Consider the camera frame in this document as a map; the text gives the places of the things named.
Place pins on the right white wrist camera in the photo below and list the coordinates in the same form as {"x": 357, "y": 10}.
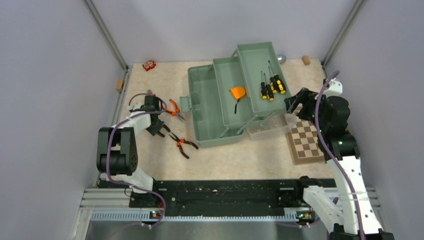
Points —
{"x": 334, "y": 88}

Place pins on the orange diagonal cutting pliers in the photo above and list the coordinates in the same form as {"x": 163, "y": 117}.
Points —
{"x": 149, "y": 92}

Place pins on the silver metal cylinder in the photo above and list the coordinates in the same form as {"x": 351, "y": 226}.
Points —
{"x": 281, "y": 58}

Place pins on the wooden block back right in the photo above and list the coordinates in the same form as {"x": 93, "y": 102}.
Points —
{"x": 306, "y": 60}

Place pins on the wooden chessboard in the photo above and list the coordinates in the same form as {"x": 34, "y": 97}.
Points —
{"x": 303, "y": 141}

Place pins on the wooden block left edge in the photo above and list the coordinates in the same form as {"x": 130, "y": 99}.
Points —
{"x": 120, "y": 85}

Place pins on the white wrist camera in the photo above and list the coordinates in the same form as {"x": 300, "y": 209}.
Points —
{"x": 134, "y": 108}
{"x": 334, "y": 88}

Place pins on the red black long nose pliers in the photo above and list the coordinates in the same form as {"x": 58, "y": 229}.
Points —
{"x": 180, "y": 142}

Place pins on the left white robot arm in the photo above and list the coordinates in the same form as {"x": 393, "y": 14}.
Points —
{"x": 117, "y": 152}

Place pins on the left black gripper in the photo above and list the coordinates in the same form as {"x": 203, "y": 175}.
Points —
{"x": 153, "y": 131}

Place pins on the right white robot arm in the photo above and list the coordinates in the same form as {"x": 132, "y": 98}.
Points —
{"x": 355, "y": 219}

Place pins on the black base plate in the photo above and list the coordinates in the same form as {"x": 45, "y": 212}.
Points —
{"x": 223, "y": 198}

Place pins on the orange long nose pliers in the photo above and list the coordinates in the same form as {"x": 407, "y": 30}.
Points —
{"x": 176, "y": 112}

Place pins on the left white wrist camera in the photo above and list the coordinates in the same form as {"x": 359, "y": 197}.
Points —
{"x": 134, "y": 108}

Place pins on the green plastic toolbox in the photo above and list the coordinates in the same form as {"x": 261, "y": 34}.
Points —
{"x": 212, "y": 105}

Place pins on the orange tape measure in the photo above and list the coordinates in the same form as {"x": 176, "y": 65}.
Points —
{"x": 238, "y": 93}

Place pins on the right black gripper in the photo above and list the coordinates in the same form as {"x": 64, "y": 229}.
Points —
{"x": 305, "y": 98}

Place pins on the black yellow screwdriver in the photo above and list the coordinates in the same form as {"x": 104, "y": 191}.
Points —
{"x": 269, "y": 88}
{"x": 277, "y": 83}
{"x": 263, "y": 89}

